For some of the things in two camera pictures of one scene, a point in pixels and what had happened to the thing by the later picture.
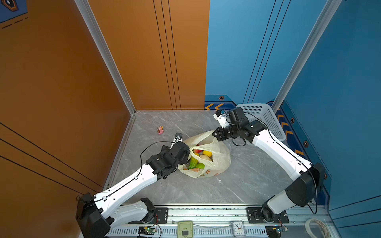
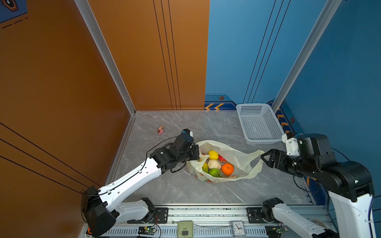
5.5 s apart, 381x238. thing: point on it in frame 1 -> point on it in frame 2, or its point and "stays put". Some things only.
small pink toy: x=160 y=130 stays put
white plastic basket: x=264 y=113 stays put
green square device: x=185 y=229 stays put
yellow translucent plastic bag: x=220 y=151 -> x=245 y=162
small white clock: x=238 y=228 stays put
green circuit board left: x=145 y=230 stays put
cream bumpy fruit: x=205 y=157 -> x=214 y=163
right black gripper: x=220 y=136 -> x=277 y=160
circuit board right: x=275 y=231 stays put
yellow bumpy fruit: x=207 y=153 -> x=213 y=154
